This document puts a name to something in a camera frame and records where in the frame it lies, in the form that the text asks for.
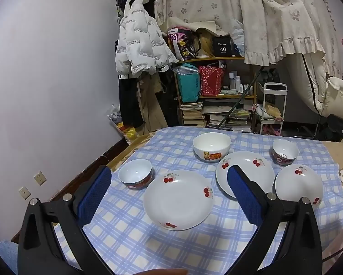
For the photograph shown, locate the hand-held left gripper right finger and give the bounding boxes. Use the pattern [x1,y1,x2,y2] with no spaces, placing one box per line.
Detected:
[227,165,324,275]

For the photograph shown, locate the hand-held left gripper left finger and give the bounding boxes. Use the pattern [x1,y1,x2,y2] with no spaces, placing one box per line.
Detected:
[17,165,115,275]

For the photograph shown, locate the large white cherry plate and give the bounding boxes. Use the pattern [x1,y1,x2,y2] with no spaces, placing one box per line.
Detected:
[144,170,215,231]
[216,151,275,200]

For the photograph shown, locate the small white patterned bowl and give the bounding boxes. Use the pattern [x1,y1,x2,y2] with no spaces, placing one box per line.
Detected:
[272,140,300,167]
[119,159,153,190]

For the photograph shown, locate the small white cherry plate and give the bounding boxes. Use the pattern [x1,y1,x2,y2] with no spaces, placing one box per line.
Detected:
[275,164,324,207]

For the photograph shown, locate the large white bowl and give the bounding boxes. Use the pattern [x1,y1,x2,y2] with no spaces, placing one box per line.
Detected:
[193,132,232,163]

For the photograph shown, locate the cream cushion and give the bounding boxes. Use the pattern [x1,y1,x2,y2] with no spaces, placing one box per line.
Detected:
[322,76,343,118]

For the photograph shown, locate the yellow packet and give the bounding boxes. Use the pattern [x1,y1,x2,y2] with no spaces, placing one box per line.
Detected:
[117,122,141,145]

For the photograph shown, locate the white coat with black stripe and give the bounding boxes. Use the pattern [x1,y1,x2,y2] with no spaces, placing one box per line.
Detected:
[286,52,327,116]

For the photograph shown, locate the pile of magazines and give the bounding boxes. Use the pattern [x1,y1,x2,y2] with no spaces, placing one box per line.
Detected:
[203,105,253,133]

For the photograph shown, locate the clear printed plastic bag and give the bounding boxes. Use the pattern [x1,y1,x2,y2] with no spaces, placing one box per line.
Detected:
[108,104,124,127]

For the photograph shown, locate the blue checked tablecloth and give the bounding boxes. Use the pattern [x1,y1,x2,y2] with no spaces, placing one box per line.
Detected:
[54,126,343,275]

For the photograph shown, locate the dark leaning pole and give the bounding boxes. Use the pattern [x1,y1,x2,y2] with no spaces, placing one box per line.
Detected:
[217,68,261,130]

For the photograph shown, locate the stack of old books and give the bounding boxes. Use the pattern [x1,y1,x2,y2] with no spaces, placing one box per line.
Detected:
[180,101,205,127]

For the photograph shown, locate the white trolley cart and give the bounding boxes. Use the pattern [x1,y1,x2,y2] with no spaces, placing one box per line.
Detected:
[259,82,288,137]

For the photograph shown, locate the wooden shelf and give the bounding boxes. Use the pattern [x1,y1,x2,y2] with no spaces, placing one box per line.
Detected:
[173,57,261,133]

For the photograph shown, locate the dark hanging clothes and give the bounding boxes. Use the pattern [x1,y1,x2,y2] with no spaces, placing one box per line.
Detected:
[118,69,178,131]

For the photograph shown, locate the beige trousers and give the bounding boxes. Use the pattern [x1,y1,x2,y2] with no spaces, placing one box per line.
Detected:
[139,74,169,133]

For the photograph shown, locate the red bag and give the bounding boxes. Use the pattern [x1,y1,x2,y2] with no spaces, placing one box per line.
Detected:
[199,65,225,97]

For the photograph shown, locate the teal bag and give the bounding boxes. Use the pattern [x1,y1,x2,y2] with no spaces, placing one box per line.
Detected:
[174,64,202,104]

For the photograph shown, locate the black box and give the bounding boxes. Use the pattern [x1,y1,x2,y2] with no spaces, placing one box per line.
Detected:
[212,35,235,58]

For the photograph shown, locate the white puffer jacket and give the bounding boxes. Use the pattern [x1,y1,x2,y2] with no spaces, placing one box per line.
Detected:
[115,0,179,78]

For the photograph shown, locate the colourful printed bag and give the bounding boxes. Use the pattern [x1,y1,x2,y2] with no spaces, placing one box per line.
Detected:
[167,26,201,61]

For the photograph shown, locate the floral curtain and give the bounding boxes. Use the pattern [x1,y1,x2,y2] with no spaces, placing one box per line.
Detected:
[154,0,343,67]

